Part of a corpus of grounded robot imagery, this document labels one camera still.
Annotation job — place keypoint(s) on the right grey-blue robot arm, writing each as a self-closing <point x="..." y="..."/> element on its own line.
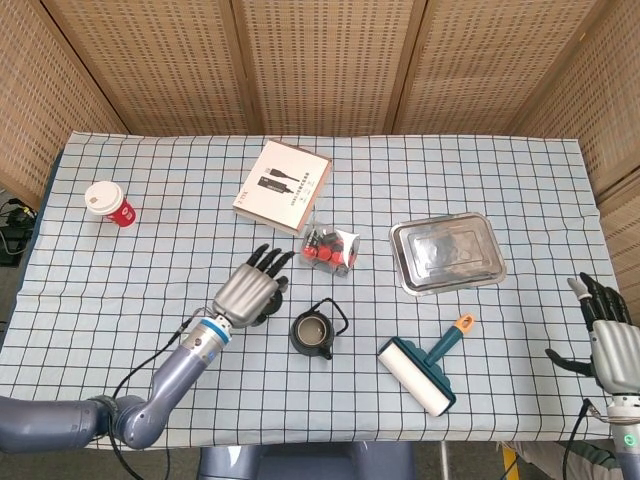
<point x="627" y="435"/>

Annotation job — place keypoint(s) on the red paper cup white lid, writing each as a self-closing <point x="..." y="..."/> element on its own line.
<point x="111" y="202"/>

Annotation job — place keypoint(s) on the stainless steel rectangular tray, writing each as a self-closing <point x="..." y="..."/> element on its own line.
<point x="447" y="252"/>

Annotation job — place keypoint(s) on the woven bamboo screen panel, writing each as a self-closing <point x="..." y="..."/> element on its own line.
<point x="165" y="65"/>
<point x="600" y="100"/>
<point x="625" y="240"/>
<point x="325" y="65"/>
<point x="40" y="100"/>
<point x="490" y="65"/>

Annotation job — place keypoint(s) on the clear bag red black caps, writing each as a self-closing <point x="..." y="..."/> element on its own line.
<point x="330" y="250"/>

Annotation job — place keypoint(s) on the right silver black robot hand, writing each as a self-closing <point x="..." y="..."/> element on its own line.
<point x="617" y="355"/>

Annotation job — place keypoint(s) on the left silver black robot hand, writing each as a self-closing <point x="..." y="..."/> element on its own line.
<point x="245" y="295"/>

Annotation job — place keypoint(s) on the white metal table leg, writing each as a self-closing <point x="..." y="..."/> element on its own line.
<point x="443" y="460"/>

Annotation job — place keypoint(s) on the blue white checkered tablecloth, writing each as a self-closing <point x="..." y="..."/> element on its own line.
<point x="125" y="300"/>

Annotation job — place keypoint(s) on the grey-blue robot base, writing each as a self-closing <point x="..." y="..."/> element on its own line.
<point x="305" y="462"/>

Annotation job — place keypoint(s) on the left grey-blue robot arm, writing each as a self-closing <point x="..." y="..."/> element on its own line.
<point x="165" y="380"/>

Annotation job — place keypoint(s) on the teal lint roller orange tip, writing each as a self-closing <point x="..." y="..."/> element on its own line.
<point x="425" y="365"/>

